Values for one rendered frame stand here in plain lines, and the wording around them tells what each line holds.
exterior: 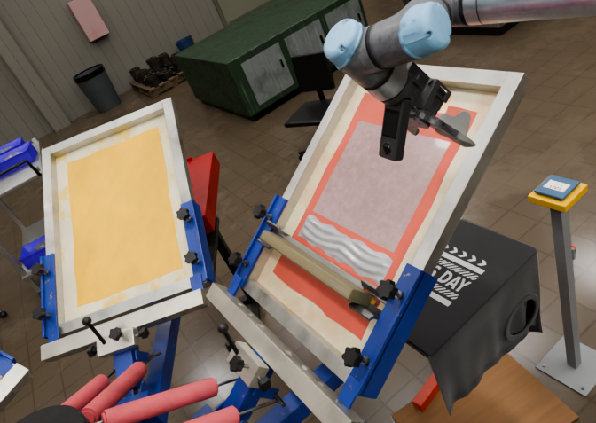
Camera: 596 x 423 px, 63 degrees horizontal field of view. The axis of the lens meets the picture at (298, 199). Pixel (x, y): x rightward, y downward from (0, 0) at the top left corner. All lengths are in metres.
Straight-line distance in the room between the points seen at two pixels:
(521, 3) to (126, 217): 1.49
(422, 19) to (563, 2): 0.20
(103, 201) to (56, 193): 0.22
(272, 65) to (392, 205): 4.61
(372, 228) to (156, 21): 9.11
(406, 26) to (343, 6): 5.52
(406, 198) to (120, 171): 1.18
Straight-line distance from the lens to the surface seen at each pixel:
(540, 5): 0.84
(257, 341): 1.33
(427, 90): 0.96
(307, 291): 1.36
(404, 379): 2.55
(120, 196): 1.97
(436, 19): 0.78
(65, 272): 1.99
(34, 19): 9.81
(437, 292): 1.54
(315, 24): 6.05
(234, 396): 1.37
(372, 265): 1.23
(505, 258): 1.61
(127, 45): 10.03
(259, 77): 5.69
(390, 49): 0.79
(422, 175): 1.24
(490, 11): 0.86
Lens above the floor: 2.07
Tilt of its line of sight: 31 degrees down
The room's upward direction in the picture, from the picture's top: 24 degrees counter-clockwise
